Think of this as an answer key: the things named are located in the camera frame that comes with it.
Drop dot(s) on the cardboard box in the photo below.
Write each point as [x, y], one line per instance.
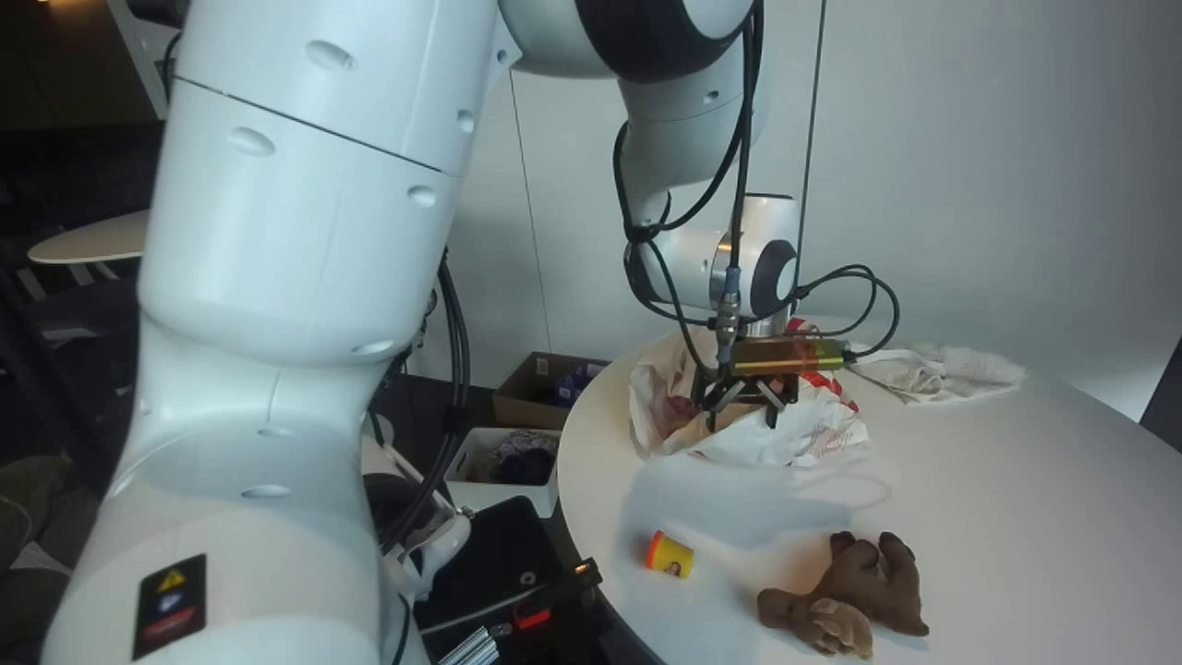
[522, 392]

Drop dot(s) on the white plastic bin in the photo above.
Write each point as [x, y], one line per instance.
[476, 462]

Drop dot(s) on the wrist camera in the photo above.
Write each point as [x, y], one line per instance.
[785, 355]

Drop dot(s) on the brown plush toy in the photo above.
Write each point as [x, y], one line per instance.
[859, 582]

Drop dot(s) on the white plastic bag red print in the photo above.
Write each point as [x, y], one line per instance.
[776, 439]

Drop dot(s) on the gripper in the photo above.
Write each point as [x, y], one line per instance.
[716, 377]

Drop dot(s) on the round white table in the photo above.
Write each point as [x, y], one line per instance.
[92, 242]

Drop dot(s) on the small yellow tub red lid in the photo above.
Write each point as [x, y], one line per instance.
[669, 554]

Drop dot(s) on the white crumpled cloth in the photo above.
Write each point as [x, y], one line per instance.
[933, 369]

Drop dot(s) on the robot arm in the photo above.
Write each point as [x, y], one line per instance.
[295, 277]

